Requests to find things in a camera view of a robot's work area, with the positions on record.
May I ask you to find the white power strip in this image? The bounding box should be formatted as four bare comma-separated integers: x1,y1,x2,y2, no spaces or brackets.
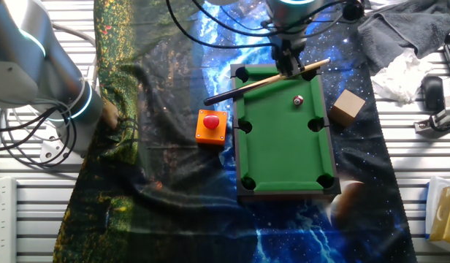
0,176,18,263

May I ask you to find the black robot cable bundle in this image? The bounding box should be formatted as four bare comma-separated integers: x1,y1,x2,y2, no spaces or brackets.
164,0,357,51

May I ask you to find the galaxy and forest printed cloth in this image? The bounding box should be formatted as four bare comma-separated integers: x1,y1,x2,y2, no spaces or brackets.
53,0,418,263

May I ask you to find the black oval device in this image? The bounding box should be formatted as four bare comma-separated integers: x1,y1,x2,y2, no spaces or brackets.
421,75,446,113

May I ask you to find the wooden cube block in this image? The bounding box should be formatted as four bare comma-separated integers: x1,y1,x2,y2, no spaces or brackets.
327,88,367,129

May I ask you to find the orange box with red button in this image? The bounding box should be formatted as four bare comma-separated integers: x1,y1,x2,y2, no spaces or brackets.
194,109,229,147

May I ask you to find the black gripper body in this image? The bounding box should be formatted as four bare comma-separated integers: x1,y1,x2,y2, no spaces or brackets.
271,38,307,64

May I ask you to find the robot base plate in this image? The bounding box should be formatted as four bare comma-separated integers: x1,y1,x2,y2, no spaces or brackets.
38,134,87,169

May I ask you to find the grey towel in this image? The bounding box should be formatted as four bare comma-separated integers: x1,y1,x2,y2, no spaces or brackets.
356,0,450,77

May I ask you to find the yellow tissue box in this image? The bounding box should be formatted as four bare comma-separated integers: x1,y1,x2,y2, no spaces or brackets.
428,185,450,248

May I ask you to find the crumpled white tissue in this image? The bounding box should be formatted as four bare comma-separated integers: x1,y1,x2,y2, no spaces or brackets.
370,48,435,107

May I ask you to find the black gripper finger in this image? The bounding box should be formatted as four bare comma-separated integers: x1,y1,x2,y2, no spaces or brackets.
274,53,286,73
284,56,305,79

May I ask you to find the yellow white package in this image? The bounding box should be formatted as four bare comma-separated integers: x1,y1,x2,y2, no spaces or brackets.
424,175,450,257

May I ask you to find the wooden pool cue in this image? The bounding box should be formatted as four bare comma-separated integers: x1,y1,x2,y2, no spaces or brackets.
203,57,332,107

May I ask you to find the mini green pool table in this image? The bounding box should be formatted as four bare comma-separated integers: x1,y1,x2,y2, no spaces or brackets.
230,64,342,202

